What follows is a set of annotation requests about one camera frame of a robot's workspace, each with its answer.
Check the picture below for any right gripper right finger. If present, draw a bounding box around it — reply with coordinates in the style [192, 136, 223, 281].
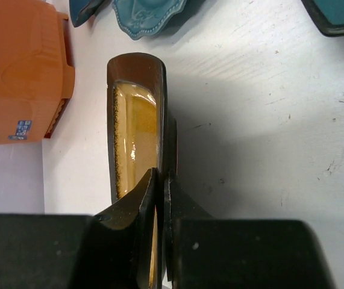
[164, 171, 335, 288]

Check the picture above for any yellow brown square plate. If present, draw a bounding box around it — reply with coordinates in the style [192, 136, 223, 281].
[98, 52, 177, 288]

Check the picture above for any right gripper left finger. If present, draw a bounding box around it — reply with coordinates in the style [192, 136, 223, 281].
[0, 168, 159, 288]

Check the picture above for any teal scalloped round plate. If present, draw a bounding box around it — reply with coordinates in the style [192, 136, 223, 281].
[112, 0, 187, 40]

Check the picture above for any orange plastic bin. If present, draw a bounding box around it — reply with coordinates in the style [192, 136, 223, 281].
[0, 1, 75, 145]

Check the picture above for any dark blue leaf plate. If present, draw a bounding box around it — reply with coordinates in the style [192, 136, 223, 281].
[69, 0, 111, 28]

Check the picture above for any teal square plate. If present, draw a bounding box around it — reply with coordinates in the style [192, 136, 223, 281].
[301, 0, 344, 37]

